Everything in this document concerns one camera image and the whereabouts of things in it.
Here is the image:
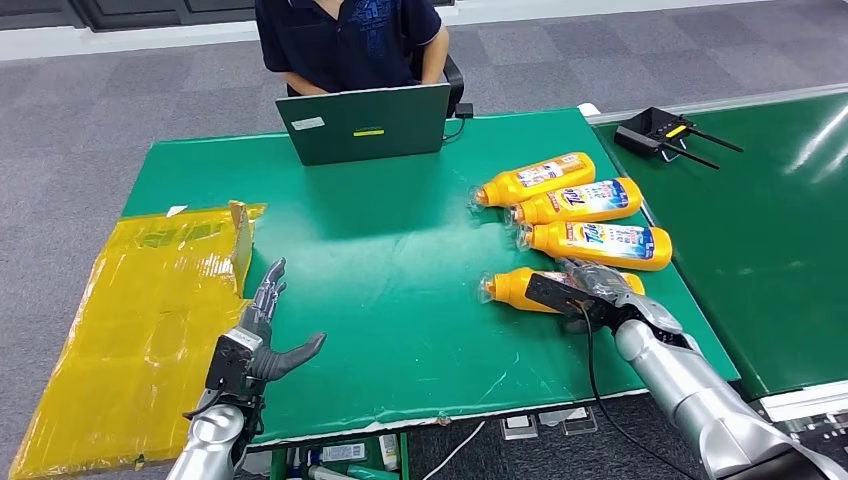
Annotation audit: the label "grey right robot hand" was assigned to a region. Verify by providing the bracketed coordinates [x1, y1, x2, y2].
[559, 256, 639, 336]

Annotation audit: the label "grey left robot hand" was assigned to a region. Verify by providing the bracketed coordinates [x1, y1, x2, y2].
[237, 257, 328, 384]

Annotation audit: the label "orange detergent bottle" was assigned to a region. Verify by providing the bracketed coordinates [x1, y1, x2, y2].
[480, 266, 647, 315]
[471, 152, 597, 208]
[506, 177, 645, 227]
[517, 220, 674, 273]

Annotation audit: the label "white bottle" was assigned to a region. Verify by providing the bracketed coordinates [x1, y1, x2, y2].
[377, 434, 401, 472]

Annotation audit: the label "green bottle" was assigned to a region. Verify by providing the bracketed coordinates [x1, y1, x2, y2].
[344, 463, 400, 480]

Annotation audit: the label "green table mat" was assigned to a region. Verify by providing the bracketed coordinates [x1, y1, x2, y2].
[121, 107, 741, 453]

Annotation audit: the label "yellow taped flattened cardboard box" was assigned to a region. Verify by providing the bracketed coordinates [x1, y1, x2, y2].
[7, 200, 267, 480]

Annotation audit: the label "wide floor socket plate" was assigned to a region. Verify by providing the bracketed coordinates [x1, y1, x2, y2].
[537, 405, 600, 437]

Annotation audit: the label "black remote controller with antennas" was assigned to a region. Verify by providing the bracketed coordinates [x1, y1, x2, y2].
[613, 107, 745, 172]

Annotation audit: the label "green conveyor belt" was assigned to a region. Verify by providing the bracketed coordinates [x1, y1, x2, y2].
[586, 82, 848, 452]

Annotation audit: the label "white labelled box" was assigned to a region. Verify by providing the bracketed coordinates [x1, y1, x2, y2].
[319, 441, 368, 464]

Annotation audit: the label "small floor socket plate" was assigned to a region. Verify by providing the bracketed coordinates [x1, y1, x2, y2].
[500, 415, 540, 442]

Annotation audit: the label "white tube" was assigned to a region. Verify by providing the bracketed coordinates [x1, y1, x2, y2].
[306, 464, 362, 480]

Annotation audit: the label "dark green laptop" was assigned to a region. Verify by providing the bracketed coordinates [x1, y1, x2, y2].
[274, 82, 453, 167]

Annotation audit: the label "black office chair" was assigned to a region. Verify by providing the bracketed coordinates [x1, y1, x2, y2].
[410, 52, 466, 119]

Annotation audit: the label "person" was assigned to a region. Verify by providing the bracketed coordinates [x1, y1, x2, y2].
[254, 0, 452, 98]

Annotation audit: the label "dark cabinet doors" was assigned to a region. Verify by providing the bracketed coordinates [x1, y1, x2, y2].
[0, 0, 260, 32]

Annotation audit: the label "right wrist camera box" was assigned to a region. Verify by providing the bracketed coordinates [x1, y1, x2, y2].
[524, 272, 607, 319]

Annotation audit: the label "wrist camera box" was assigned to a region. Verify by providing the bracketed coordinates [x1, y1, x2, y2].
[205, 329, 266, 400]
[524, 272, 607, 319]

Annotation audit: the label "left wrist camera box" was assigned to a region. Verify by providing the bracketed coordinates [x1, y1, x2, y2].
[205, 329, 266, 400]

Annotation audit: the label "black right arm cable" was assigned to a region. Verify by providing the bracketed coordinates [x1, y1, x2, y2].
[579, 301, 700, 480]

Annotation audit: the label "white cable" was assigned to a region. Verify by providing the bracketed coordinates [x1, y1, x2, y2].
[422, 420, 486, 480]

